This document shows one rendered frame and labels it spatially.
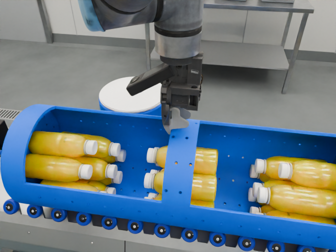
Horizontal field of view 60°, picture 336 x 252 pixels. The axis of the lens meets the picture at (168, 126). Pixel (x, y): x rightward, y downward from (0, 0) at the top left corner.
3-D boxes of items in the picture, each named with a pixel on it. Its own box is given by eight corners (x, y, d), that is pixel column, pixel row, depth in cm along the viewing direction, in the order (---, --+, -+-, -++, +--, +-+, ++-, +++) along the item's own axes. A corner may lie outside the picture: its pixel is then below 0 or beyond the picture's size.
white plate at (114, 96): (85, 92, 121) (85, 95, 122) (129, 120, 106) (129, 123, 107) (135, 70, 137) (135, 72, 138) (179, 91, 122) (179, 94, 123)
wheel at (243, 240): (236, 236, 76) (236, 233, 78) (239, 253, 76) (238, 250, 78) (254, 234, 75) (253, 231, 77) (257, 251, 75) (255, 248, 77)
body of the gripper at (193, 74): (197, 114, 62) (201, 62, 55) (157, 110, 63) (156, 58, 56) (200, 95, 68) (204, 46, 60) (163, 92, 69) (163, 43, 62)
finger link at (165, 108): (168, 129, 65) (168, 95, 59) (161, 128, 65) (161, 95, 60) (171, 117, 69) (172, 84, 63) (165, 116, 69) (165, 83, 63)
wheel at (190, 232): (179, 227, 78) (180, 224, 80) (182, 244, 78) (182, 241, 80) (196, 225, 77) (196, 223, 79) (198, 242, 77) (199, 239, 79)
